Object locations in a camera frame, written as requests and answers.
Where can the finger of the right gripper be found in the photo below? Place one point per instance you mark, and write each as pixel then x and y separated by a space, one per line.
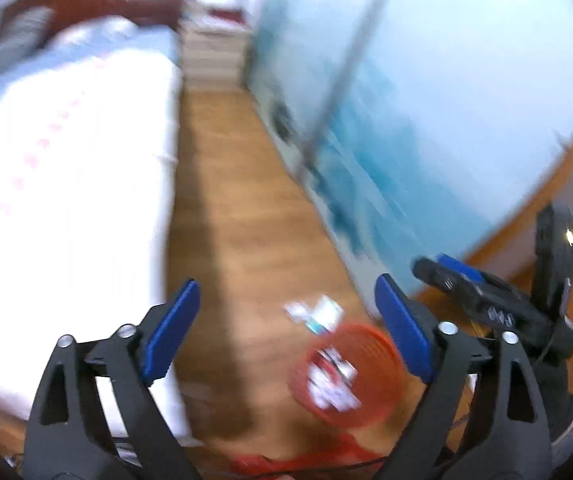
pixel 485 298

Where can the bed with patterned cover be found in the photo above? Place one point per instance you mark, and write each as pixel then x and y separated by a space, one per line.
pixel 88 158

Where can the white paper scrap on floor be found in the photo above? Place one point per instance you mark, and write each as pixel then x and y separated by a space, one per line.
pixel 323 317

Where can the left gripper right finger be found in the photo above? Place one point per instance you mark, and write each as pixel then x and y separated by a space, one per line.
pixel 481 415

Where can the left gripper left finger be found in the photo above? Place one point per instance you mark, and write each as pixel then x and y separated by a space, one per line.
pixel 68 436

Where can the beige bedside drawer cabinet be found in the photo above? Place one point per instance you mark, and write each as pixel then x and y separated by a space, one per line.
pixel 213 53

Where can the glass sliding wardrobe door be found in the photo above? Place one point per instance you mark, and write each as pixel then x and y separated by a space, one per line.
pixel 417 127

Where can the red plastic trash basket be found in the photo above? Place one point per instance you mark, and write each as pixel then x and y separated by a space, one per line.
pixel 351 378

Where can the grey checked pillow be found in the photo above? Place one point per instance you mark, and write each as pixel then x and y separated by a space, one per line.
pixel 23 35

